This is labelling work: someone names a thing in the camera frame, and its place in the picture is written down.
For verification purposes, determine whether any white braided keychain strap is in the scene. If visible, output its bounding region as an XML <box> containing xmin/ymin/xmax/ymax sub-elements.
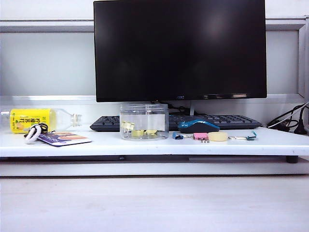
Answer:
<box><xmin>24</xmin><ymin>124</ymin><xmax>42</xmax><ymax>145</ymax></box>

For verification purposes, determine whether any pink binder clip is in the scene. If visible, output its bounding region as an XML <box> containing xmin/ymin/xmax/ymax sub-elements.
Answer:
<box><xmin>193</xmin><ymin>132</ymin><xmax>211</xmax><ymax>144</ymax></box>

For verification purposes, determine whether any purple orange card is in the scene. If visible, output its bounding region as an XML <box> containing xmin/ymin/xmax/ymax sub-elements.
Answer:
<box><xmin>38</xmin><ymin>131</ymin><xmax>93</xmax><ymax>147</ymax></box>

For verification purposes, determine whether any black blue computer mouse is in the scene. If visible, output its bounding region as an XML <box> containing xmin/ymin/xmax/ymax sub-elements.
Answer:
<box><xmin>178</xmin><ymin>120</ymin><xmax>221</xmax><ymax>133</ymax></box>

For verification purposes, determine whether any grey aluminium partition frame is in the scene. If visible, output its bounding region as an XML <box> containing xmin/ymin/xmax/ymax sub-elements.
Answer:
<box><xmin>0</xmin><ymin>15</ymin><xmax>309</xmax><ymax>107</ymax></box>

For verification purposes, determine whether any black computer monitor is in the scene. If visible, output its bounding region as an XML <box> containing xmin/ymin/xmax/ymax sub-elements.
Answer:
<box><xmin>93</xmin><ymin>0</ymin><xmax>268</xmax><ymax>116</ymax></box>

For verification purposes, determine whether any plastic bottle yellow label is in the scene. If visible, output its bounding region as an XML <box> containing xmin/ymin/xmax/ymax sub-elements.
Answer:
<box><xmin>0</xmin><ymin>108</ymin><xmax>83</xmax><ymax>134</ymax></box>

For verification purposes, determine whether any clear plastic jar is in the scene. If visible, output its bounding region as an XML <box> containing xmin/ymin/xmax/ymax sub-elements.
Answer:
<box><xmin>120</xmin><ymin>102</ymin><xmax>169</xmax><ymax>141</ymax></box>

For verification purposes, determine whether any black power plug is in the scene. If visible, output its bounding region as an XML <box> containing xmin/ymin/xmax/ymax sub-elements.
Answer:
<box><xmin>294</xmin><ymin>104</ymin><xmax>309</xmax><ymax>135</ymax></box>

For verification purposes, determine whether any black looped cable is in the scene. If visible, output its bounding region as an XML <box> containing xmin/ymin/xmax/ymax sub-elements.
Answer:
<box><xmin>267</xmin><ymin>112</ymin><xmax>300</xmax><ymax>129</ymax></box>

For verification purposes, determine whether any teal binder clip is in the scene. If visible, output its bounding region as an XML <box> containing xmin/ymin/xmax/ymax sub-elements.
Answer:
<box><xmin>228</xmin><ymin>131</ymin><xmax>258</xmax><ymax>141</ymax></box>

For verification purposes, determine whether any black thin cable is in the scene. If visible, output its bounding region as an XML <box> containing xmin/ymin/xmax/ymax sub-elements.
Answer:
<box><xmin>287</xmin><ymin>101</ymin><xmax>309</xmax><ymax>117</ymax></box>

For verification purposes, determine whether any black keyboard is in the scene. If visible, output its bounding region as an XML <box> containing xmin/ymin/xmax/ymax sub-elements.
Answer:
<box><xmin>89</xmin><ymin>115</ymin><xmax>263</xmax><ymax>132</ymax></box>

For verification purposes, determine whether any white raised desk board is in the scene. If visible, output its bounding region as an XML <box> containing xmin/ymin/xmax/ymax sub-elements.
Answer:
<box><xmin>0</xmin><ymin>125</ymin><xmax>309</xmax><ymax>165</ymax></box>

